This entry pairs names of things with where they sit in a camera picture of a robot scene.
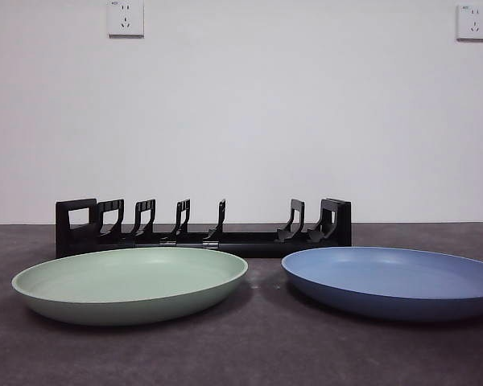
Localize black plate rack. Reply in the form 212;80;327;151
55;197;353;260

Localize blue round plate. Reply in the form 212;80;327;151
280;246;483;322

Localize green round plate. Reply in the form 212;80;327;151
10;246;250;326

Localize white wall socket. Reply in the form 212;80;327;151
456;3;483;42
107;0;145;39

